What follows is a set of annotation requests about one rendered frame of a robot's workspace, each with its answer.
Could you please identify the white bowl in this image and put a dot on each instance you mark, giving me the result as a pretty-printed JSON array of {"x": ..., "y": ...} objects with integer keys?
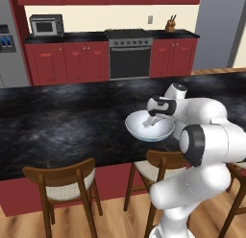
[{"x": 141, "y": 133}]

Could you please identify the grey fridge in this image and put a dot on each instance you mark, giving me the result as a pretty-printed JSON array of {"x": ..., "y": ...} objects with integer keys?
[{"x": 11, "y": 56}]

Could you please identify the grey wall socket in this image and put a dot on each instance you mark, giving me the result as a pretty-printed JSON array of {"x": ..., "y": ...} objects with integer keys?
[{"x": 150, "y": 19}]

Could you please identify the wooden knife block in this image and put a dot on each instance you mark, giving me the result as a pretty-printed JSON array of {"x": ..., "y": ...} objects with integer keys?
[{"x": 170, "y": 25}]

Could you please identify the steel oven with hob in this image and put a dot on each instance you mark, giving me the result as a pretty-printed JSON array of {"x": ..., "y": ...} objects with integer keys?
[{"x": 129, "y": 59}]

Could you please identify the wooden chair with cream seat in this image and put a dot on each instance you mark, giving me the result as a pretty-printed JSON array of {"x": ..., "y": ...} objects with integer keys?
[
  {"x": 150, "y": 169},
  {"x": 236, "y": 197},
  {"x": 68, "y": 188}
]

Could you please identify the red base cupboards, narrow run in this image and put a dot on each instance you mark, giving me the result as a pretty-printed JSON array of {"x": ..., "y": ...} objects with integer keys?
[{"x": 173, "y": 58}]

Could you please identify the grey microwave oven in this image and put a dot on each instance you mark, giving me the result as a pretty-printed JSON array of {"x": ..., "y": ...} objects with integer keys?
[{"x": 46, "y": 25}]

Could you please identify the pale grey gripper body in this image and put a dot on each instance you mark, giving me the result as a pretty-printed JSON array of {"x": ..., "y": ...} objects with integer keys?
[{"x": 153, "y": 121}]

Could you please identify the red base cupboards, wide run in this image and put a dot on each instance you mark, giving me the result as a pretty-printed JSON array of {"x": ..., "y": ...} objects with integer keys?
[{"x": 67, "y": 62}]

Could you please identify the red kitchen island panel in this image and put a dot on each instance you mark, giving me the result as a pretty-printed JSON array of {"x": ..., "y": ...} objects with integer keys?
[{"x": 19, "y": 197}]

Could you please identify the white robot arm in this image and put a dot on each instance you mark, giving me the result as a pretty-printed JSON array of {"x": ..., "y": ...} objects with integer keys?
[{"x": 208, "y": 181}]

